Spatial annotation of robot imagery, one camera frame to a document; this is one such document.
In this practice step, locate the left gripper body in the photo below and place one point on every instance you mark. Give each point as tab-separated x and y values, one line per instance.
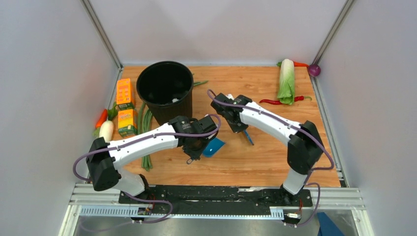
195	151

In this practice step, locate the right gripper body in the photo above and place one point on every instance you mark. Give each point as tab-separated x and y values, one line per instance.
236	126

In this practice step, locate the blue hand brush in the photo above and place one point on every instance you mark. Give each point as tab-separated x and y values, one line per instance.
248	137

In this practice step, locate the blue dustpan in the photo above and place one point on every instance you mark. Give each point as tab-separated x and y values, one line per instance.
211	148

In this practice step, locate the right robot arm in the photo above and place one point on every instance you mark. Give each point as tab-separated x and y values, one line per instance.
303	142

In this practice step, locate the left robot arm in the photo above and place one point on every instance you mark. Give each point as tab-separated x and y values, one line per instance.
106	160

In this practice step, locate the red chili pepper left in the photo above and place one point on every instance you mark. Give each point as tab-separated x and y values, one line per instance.
272	102

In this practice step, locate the red chili pepper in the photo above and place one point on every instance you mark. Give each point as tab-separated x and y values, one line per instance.
272	102
301	98

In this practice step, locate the green beans behind bucket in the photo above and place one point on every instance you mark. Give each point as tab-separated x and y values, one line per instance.
199	83

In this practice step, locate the green bean bundle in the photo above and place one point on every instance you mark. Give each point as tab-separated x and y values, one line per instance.
144	124

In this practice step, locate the napa cabbage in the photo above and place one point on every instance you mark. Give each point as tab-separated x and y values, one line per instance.
286	90

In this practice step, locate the black trash bucket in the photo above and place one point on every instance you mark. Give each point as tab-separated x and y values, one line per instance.
166	88

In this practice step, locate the red chili pepper right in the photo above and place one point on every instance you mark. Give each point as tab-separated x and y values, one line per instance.
301	98

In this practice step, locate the orange juice carton front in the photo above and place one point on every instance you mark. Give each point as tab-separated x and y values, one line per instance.
127	123

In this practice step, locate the orange juice carton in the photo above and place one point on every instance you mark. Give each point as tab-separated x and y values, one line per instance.
125	94
127	123

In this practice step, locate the carrot at right corner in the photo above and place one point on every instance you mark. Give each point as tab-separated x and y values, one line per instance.
299	64

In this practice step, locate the white daikon radish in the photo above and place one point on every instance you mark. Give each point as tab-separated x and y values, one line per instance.
106	131

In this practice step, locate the orange juice carton back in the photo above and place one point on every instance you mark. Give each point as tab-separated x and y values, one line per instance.
125	94

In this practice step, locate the purple onion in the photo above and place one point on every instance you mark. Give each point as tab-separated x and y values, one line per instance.
314	70

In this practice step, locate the carrot at left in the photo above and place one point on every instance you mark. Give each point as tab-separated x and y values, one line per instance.
103	117

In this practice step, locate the blue cloth at bottom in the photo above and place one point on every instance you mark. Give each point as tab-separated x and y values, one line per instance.
327	226

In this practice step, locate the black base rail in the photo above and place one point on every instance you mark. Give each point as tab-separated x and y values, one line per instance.
225	200

